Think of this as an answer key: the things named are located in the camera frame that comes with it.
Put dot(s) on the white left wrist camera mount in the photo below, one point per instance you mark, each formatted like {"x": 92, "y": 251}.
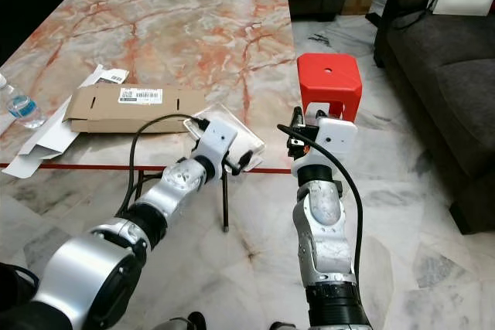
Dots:
{"x": 215, "y": 144}

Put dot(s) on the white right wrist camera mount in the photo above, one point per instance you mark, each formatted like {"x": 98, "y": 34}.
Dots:
{"x": 336, "y": 138}

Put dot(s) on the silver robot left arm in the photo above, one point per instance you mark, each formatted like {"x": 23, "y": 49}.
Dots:
{"x": 93, "y": 276}

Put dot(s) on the dark grey short sofa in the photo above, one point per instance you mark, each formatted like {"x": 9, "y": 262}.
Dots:
{"x": 433, "y": 90}

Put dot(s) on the black robot left foot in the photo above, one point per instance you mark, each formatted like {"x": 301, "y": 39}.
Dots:
{"x": 192, "y": 322}

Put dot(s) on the black flat floor item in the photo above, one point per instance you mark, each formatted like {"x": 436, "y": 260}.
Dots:
{"x": 373, "y": 18}

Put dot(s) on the black round rubbish bin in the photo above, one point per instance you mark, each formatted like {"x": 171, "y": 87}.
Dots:
{"x": 15, "y": 295}

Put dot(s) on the black low cabinet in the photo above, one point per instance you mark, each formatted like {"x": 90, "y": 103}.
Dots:
{"x": 31, "y": 21}

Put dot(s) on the black robot foot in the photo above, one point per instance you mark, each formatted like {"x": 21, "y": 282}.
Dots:
{"x": 282, "y": 326}
{"x": 192, "y": 322}

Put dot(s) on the flat brown cardboard box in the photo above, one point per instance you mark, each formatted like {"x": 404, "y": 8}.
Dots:
{"x": 124, "y": 113}

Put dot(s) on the black robot right foot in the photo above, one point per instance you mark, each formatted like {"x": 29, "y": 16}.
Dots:
{"x": 282, "y": 326}

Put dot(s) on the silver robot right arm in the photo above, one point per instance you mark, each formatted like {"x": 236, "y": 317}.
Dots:
{"x": 323, "y": 222}

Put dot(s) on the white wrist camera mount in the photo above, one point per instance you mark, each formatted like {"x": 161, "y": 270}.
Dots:
{"x": 215, "y": 144}
{"x": 336, "y": 138}

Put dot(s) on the red plastic stool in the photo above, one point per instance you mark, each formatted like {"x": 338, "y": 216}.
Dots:
{"x": 329, "y": 79}

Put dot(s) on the clear plastic water bottle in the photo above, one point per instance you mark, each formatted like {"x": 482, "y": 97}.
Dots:
{"x": 25, "y": 107}

